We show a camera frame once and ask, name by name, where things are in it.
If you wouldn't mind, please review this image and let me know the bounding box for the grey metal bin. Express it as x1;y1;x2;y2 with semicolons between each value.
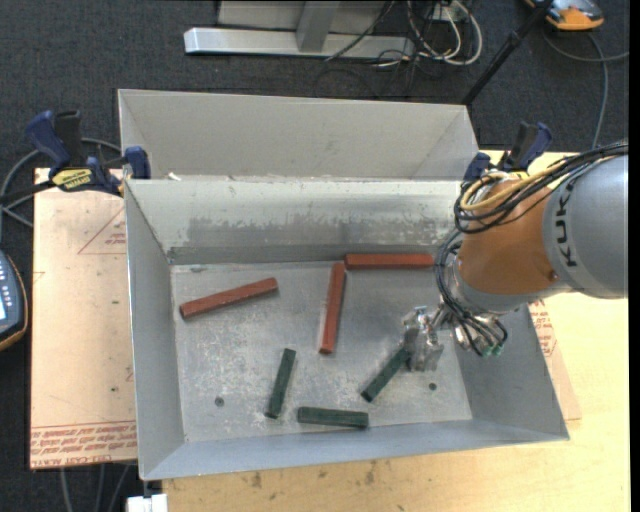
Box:
117;88;571;482

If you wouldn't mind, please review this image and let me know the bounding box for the brown cardboard board red print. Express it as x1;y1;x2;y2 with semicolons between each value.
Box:
29;167;584;471

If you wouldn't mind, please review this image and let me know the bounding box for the red-brown flat block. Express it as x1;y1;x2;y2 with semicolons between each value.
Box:
178;277;280;322
317;261;348;357
343;252;437;272

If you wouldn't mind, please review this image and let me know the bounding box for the dark green flat block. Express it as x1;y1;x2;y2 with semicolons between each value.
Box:
264;347;298;421
359;346;412;404
296;405;371;430

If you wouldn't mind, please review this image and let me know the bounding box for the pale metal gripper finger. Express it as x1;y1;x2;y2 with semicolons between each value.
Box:
418;339;446;374
402;324;421;372

